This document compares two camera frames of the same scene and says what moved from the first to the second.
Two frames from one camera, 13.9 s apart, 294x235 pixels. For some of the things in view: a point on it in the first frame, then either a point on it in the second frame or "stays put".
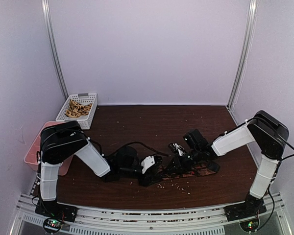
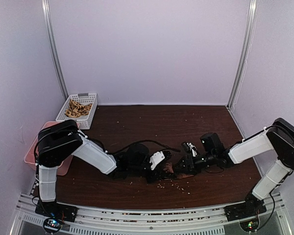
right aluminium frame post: (251, 24) stays put
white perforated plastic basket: (80, 107) stays put
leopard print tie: (77, 109) stays put
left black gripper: (146, 181) → (156, 176)
